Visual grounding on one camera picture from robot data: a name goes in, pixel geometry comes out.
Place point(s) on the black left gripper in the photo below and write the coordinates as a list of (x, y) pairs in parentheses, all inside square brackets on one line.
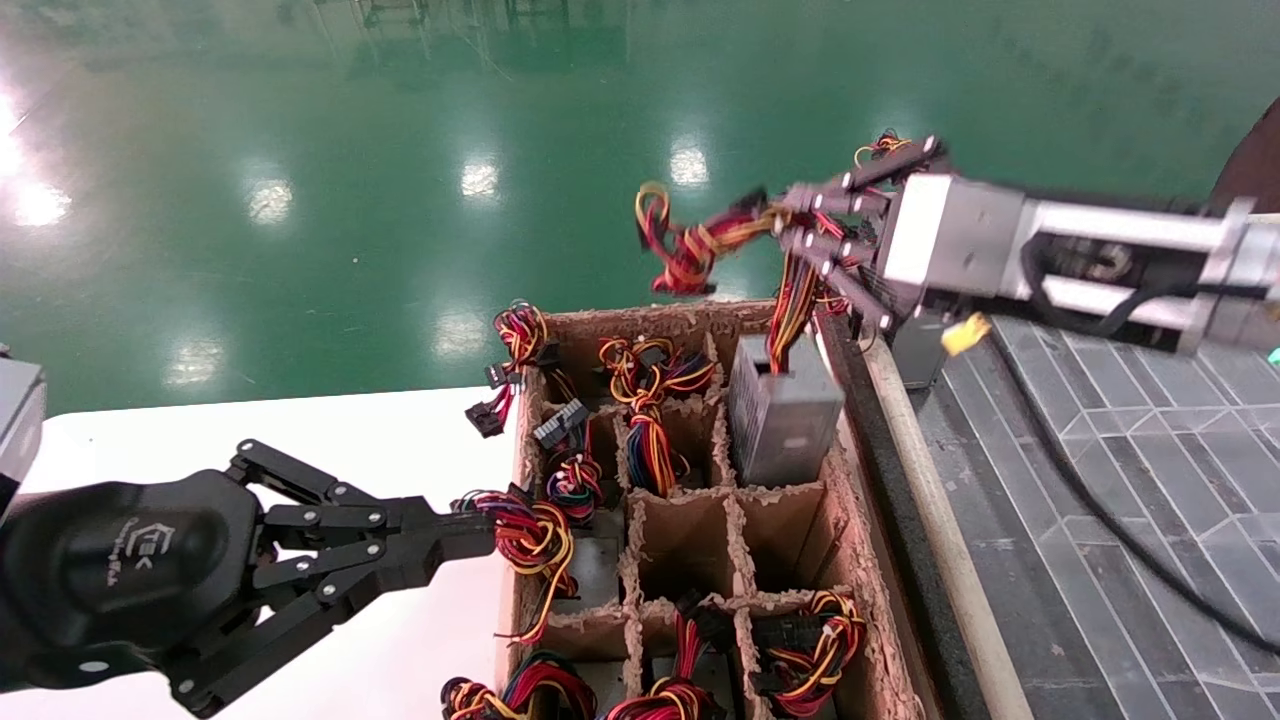
[(120, 570)]

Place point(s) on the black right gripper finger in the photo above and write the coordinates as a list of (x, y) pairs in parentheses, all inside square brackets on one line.
[(850, 190), (830, 255)]

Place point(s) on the yellow tag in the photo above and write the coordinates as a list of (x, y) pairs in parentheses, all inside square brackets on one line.
[(965, 335)]

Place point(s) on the brown cardboard divider box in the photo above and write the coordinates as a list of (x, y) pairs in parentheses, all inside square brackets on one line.
[(690, 545)]

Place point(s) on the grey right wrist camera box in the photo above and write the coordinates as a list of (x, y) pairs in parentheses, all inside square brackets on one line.
[(950, 235)]

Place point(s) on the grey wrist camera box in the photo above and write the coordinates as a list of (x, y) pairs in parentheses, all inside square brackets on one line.
[(950, 235), (20, 420)]

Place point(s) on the white round rail tube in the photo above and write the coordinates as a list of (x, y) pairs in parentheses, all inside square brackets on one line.
[(940, 520)]

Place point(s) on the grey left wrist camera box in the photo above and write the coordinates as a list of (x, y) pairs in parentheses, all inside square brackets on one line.
[(20, 420)]

